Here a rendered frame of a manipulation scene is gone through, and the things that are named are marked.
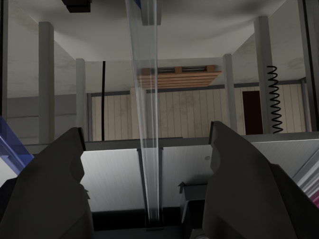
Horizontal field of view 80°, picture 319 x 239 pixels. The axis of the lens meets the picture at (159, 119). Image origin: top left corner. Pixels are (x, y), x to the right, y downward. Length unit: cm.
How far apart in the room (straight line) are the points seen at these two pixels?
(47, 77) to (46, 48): 9
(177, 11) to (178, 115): 349
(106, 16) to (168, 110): 350
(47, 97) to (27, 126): 444
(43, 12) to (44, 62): 13
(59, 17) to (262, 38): 59
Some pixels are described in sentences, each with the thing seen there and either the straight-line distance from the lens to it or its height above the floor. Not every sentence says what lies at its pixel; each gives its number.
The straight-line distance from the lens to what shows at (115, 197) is 25.
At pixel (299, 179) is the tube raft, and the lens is 27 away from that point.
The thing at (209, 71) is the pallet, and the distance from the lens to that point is 294.
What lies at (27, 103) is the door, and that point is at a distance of 512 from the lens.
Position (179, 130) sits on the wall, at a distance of 401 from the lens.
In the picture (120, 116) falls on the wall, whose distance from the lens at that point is 418.
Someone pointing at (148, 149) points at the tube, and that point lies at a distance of 16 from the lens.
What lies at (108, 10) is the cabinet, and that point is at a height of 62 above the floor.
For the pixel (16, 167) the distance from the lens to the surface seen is 20.
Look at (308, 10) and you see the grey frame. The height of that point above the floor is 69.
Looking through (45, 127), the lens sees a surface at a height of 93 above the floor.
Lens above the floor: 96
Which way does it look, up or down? 4 degrees down
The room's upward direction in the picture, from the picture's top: 177 degrees clockwise
